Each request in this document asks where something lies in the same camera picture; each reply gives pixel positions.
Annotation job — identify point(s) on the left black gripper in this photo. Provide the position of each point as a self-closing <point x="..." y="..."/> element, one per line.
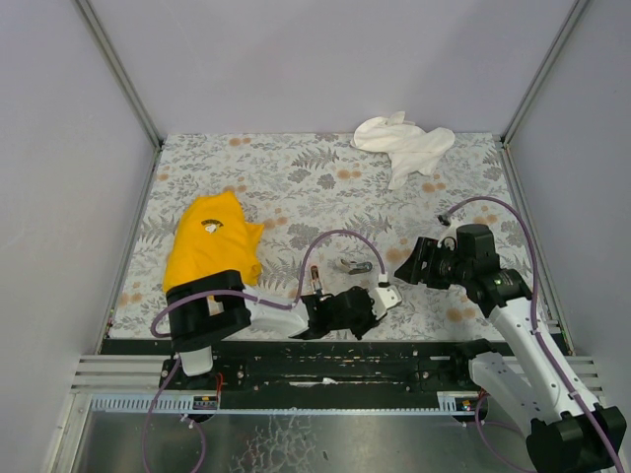
<point x="359" y="309"/>

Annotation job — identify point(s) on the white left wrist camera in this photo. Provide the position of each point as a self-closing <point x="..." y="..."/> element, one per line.
<point x="385" y="296"/>

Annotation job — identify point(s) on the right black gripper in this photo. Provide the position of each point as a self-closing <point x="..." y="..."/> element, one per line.
<point x="424" y="263"/>

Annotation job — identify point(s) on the floral table mat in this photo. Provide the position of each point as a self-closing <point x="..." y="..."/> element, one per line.
<point x="319" y="199"/>

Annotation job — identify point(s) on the right aluminium frame post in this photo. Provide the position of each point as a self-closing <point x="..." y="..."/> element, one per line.
<point x="574" y="17"/>

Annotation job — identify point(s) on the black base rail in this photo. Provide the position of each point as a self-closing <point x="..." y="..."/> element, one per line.
<point x="324" y="376"/>

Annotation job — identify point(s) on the white crumpled cloth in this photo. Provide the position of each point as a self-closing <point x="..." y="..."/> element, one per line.
<point x="409" y="148"/>

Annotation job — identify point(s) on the left aluminium frame post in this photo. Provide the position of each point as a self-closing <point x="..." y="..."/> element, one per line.
<point x="96" y="29"/>

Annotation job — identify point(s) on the white slotted cable duct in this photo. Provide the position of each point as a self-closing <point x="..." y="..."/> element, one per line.
<point x="194" y="405"/>

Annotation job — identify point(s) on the aluminium frame post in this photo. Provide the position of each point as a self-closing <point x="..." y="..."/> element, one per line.
<point x="96" y="29"/>
<point x="574" y="17"/>

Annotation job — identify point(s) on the yellow folded cloth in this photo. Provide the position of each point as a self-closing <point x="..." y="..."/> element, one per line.
<point x="213" y="236"/>

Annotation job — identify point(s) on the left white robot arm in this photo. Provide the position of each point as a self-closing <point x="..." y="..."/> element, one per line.
<point x="206" y="311"/>

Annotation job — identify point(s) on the beige stapler magazine part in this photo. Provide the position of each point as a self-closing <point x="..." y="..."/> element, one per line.
<point x="352" y="267"/>

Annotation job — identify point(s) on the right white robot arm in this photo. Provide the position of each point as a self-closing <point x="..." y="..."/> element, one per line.
<point x="565" y="426"/>

